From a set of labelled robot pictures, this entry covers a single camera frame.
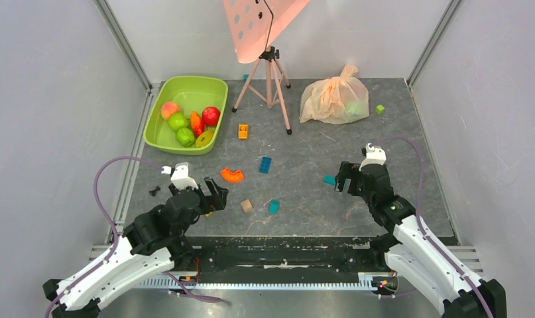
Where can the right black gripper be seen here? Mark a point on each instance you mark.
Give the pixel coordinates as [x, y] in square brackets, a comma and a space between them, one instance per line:
[353, 180]

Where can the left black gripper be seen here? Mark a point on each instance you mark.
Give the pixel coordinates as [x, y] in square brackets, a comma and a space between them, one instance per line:
[218, 199]

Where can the translucent beige plastic bag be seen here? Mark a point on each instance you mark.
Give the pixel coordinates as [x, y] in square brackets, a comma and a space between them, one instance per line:
[337, 100]

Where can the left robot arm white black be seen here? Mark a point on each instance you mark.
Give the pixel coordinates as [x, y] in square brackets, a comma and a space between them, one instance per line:
[155, 242]

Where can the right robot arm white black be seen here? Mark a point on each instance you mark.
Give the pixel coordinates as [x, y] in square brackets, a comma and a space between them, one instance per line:
[413, 251]

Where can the yellow fake fruit slice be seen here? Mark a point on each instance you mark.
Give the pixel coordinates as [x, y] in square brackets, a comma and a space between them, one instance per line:
[204, 139]

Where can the green bumpy fake fruit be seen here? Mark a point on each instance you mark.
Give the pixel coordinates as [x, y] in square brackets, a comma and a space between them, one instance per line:
[185, 137]

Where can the orange red fake fruit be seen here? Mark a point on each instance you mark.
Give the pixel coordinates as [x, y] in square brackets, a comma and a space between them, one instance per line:
[197, 125]

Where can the red fake apple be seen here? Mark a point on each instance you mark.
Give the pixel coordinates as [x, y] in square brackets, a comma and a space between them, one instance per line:
[211, 116]

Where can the green fake apple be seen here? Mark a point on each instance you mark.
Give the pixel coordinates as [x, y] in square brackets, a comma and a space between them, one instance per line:
[177, 121]

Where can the peach fake fruit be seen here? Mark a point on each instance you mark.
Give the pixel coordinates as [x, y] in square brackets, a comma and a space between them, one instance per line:
[168, 109]

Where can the teal flat block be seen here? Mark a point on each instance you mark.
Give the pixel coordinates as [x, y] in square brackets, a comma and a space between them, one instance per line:
[329, 180]

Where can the wooden cube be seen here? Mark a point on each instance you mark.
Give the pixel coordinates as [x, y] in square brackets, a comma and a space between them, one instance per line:
[246, 206]

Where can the orange curved toy piece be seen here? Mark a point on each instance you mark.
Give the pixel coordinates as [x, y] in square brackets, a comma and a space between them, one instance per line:
[232, 176]

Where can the blue toy brick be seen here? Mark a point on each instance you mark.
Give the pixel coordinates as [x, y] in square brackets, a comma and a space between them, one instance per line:
[265, 165]

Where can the teal block near front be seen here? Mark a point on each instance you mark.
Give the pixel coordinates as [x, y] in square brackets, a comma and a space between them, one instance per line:
[274, 206]

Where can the small black bolt piece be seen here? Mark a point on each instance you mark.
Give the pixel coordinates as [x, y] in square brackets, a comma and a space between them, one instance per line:
[154, 191]

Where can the orange yellow toy brick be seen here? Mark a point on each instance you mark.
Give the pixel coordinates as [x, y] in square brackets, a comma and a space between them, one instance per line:
[243, 131]

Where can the small green cube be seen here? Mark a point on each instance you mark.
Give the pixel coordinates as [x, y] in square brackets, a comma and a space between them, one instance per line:
[379, 109]

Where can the green plastic tub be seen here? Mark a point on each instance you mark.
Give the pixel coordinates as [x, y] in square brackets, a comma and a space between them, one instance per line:
[191, 94]

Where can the pink tripod stand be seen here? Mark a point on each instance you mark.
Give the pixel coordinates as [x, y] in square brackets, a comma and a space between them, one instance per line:
[275, 77]

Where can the pink perforated board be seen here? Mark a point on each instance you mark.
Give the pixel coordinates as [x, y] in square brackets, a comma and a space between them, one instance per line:
[254, 25]

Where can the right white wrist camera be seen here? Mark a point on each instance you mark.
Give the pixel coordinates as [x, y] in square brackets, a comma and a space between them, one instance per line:
[373, 155]

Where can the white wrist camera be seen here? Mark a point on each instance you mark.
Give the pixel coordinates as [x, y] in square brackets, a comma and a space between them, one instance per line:
[180, 176]
[373, 155]

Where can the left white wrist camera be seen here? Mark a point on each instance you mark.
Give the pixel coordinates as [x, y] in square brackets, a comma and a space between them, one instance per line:
[180, 176]

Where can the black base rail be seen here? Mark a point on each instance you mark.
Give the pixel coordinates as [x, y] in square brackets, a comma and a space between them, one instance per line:
[281, 260]

